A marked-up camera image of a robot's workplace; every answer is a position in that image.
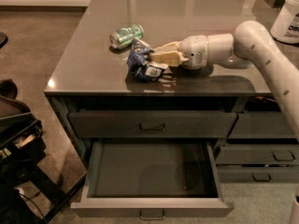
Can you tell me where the right middle drawer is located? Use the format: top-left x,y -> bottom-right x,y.
216,145 -> 299,165

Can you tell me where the white plastic canister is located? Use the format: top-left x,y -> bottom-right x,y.
270,0 -> 299,44

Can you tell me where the blue chip bag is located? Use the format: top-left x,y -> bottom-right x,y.
127,38 -> 168,82

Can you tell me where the closed top drawer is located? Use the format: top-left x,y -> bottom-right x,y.
68,110 -> 236,138

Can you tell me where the open middle drawer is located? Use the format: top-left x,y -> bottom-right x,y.
71,139 -> 235,221

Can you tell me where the right top drawer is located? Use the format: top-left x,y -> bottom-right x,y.
229,112 -> 294,139

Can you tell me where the grey counter cabinet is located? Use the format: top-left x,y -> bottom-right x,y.
43,0 -> 299,185

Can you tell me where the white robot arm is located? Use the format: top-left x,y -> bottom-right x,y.
149,21 -> 299,139

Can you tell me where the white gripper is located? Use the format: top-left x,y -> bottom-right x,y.
149,35 -> 208,70

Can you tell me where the green soda can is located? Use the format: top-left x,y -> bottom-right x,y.
109,24 -> 144,49

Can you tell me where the dark cart with clutter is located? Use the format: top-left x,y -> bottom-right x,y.
0,79 -> 66,224

